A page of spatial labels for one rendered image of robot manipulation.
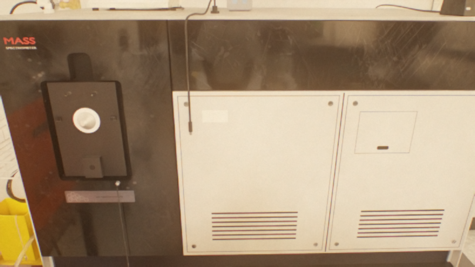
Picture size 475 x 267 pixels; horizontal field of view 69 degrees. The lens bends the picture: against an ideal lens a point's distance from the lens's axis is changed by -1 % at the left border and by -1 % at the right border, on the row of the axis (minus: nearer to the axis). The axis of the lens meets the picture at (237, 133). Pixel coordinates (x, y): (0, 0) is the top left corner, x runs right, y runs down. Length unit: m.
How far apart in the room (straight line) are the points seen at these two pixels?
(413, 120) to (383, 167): 0.14
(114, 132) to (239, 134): 0.30
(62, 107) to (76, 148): 0.11
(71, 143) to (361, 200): 0.75
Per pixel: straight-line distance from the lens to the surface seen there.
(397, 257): 1.19
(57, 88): 0.90
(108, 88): 0.86
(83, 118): 0.88
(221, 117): 0.82
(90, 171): 0.94
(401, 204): 1.04
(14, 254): 1.22
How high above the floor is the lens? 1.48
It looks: 21 degrees down
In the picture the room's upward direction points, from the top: straight up
